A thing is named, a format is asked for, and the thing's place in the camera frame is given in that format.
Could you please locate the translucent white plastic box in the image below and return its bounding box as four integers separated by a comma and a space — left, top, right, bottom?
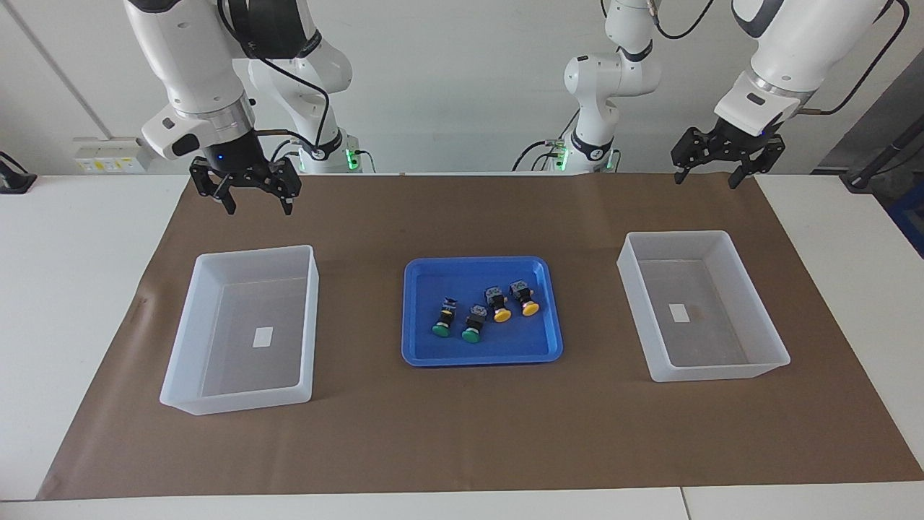
159, 244, 321, 416
616, 230, 791, 383

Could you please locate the blue crate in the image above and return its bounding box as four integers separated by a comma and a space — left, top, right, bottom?
886, 195, 924, 257

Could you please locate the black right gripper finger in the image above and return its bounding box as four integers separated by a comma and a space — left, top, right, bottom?
269, 157, 302, 216
189, 160, 237, 215

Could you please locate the black base cable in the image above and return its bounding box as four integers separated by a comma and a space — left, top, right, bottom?
511, 108, 582, 174
269, 137, 304, 174

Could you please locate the green push button switch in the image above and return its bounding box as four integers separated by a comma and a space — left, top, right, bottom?
461, 305, 488, 344
432, 296, 460, 338

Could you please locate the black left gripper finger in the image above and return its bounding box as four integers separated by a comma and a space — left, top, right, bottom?
671, 129, 712, 185
728, 136, 786, 190

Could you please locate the yellow push button switch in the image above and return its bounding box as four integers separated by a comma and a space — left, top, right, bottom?
484, 286, 513, 323
509, 279, 540, 317

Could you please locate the white wall socket box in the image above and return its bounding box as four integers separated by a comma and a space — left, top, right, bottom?
72, 137, 154, 174

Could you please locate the black stand pole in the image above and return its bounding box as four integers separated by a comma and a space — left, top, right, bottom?
841, 119, 924, 190

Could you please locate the black device at table edge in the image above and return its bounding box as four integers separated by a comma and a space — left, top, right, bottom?
0, 152, 38, 194

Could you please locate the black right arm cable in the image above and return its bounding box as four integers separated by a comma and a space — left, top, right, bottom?
217, 0, 333, 156

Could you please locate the brown paper table mat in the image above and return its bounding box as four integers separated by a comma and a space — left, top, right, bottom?
36, 173, 924, 501

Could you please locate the blue plastic tray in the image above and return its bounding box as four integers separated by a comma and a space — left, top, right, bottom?
401, 256, 564, 368

